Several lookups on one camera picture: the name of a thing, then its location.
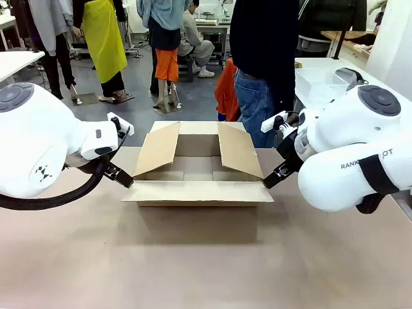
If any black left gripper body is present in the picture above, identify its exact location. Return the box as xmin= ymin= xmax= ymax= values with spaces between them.
xmin=65 ymin=153 xmax=97 ymax=171

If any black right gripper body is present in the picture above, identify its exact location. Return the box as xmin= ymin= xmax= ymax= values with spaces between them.
xmin=276 ymin=127 xmax=305 ymax=169

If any brown cardboard box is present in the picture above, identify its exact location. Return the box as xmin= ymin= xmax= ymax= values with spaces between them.
xmin=121 ymin=121 xmax=274 ymax=245

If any white table with rounded corner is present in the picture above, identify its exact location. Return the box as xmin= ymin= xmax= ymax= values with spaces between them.
xmin=294 ymin=57 xmax=368 ymax=113

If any clear plastic container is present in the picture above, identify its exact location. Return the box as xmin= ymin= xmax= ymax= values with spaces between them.
xmin=295 ymin=68 xmax=359 ymax=104

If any orange cloth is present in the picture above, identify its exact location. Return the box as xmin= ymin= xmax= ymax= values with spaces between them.
xmin=214 ymin=59 xmax=241 ymax=122

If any person in dark shirt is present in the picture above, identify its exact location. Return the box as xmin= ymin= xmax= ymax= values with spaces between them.
xmin=229 ymin=0 xmax=300 ymax=149

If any white work table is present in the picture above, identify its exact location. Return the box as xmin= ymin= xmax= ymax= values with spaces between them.
xmin=0 ymin=50 xmax=46 ymax=83

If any figure in yellow apron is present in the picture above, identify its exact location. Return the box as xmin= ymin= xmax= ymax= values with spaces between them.
xmin=72 ymin=0 xmax=135 ymax=104

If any black upright pole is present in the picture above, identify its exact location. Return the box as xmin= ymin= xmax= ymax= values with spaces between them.
xmin=332 ymin=0 xmax=352 ymax=61

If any wooden bench top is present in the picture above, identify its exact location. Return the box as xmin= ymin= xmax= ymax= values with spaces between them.
xmin=321 ymin=30 xmax=377 ymax=61

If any dark stool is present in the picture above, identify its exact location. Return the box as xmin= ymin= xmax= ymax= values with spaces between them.
xmin=178 ymin=54 xmax=196 ymax=83

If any figure in grey coat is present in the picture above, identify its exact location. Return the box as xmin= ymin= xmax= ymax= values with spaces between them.
xmin=9 ymin=0 xmax=78 ymax=100

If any mannequin with orange shorts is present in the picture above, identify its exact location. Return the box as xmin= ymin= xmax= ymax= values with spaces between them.
xmin=136 ymin=0 xmax=191 ymax=110

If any person in dark jacket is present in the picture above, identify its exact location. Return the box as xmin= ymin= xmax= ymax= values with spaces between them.
xmin=297 ymin=0 xmax=368 ymax=59

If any white background desk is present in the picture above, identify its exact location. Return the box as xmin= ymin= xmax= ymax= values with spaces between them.
xmin=192 ymin=17 xmax=231 ymax=70

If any seated person in beige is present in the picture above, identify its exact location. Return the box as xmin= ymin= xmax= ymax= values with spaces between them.
xmin=177 ymin=0 xmax=216 ymax=79

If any small white background table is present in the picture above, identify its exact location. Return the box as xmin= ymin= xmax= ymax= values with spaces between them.
xmin=0 ymin=14 xmax=25 ymax=52

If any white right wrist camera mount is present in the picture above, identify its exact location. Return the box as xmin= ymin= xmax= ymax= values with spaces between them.
xmin=260 ymin=110 xmax=300 ymax=133

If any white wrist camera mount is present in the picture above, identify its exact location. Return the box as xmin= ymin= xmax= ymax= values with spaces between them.
xmin=107 ymin=111 xmax=133 ymax=138
xmin=260 ymin=110 xmax=300 ymax=133

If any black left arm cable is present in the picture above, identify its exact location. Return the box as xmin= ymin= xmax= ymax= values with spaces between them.
xmin=0 ymin=126 xmax=131 ymax=212

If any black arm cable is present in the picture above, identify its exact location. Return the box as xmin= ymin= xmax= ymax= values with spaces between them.
xmin=334 ymin=67 xmax=370 ymax=93
xmin=0 ymin=126 xmax=131 ymax=212

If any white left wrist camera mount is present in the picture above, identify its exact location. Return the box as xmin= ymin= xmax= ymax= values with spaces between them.
xmin=107 ymin=111 xmax=133 ymax=138

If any grey mannequin base plate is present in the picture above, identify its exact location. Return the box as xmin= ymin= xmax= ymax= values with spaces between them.
xmin=72 ymin=92 xmax=99 ymax=106

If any black strap on right arm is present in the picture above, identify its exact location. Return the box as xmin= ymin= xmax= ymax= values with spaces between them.
xmin=359 ymin=154 xmax=400 ymax=196

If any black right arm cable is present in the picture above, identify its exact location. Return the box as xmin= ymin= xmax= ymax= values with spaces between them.
xmin=334 ymin=67 xmax=370 ymax=93

